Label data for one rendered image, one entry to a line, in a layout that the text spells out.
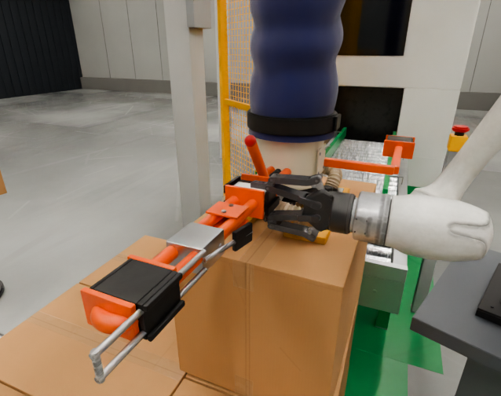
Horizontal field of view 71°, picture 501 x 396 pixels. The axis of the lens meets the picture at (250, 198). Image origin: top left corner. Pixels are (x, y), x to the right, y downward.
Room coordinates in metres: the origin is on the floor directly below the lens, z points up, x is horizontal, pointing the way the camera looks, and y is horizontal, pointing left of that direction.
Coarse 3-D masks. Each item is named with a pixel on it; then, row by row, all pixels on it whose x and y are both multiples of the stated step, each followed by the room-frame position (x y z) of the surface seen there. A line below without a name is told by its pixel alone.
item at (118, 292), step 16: (128, 256) 0.39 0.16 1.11; (112, 272) 0.35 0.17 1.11; (128, 272) 0.35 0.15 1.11; (144, 272) 0.35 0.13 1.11; (160, 272) 0.35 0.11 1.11; (96, 288) 0.32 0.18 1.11; (112, 288) 0.32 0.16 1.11; (128, 288) 0.32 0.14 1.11; (144, 288) 0.32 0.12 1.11; (96, 304) 0.31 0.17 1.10; (112, 304) 0.30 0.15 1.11; (128, 304) 0.30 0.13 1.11; (128, 336) 0.29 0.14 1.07
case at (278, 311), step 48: (288, 240) 0.70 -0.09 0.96; (336, 240) 0.70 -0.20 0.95; (192, 288) 0.66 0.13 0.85; (240, 288) 0.61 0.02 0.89; (288, 288) 0.57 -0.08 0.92; (336, 288) 0.53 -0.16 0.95; (192, 336) 0.66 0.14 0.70; (240, 336) 0.61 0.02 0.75; (288, 336) 0.56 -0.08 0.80; (336, 336) 0.53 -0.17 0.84; (240, 384) 0.61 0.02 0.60; (288, 384) 0.56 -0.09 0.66
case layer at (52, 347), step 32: (32, 320) 0.89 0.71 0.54; (64, 320) 0.89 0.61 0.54; (0, 352) 0.76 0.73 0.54; (32, 352) 0.76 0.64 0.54; (64, 352) 0.76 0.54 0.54; (160, 352) 0.76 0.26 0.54; (0, 384) 0.65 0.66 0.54; (32, 384) 0.65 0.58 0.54; (64, 384) 0.65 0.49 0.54; (96, 384) 0.65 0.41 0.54; (128, 384) 0.65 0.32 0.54; (160, 384) 0.65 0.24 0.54; (192, 384) 0.65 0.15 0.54
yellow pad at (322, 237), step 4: (328, 188) 0.91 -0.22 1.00; (332, 188) 0.91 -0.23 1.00; (340, 188) 0.97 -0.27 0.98; (344, 188) 0.98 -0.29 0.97; (348, 188) 0.98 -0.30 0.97; (348, 192) 0.96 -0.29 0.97; (320, 232) 0.71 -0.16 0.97; (324, 232) 0.71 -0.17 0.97; (328, 232) 0.71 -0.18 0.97; (288, 236) 0.71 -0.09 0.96; (292, 236) 0.71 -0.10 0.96; (296, 236) 0.70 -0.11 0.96; (300, 236) 0.70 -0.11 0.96; (316, 236) 0.69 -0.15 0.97; (320, 236) 0.68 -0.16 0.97; (324, 236) 0.68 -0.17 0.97; (328, 236) 0.71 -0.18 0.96; (308, 240) 0.69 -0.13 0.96; (316, 240) 0.68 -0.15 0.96; (320, 240) 0.68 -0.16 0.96; (324, 240) 0.68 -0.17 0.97
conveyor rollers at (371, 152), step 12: (348, 144) 3.14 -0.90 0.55; (360, 144) 3.18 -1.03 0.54; (372, 144) 3.15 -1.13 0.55; (336, 156) 2.74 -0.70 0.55; (348, 156) 2.78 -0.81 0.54; (360, 156) 2.75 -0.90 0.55; (372, 156) 2.79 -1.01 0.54; (384, 156) 2.76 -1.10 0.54; (360, 180) 2.22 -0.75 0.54; (372, 180) 2.20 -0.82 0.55; (396, 180) 2.22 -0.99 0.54; (396, 192) 1.98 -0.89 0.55; (372, 252) 1.32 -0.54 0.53; (384, 252) 1.31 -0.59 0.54
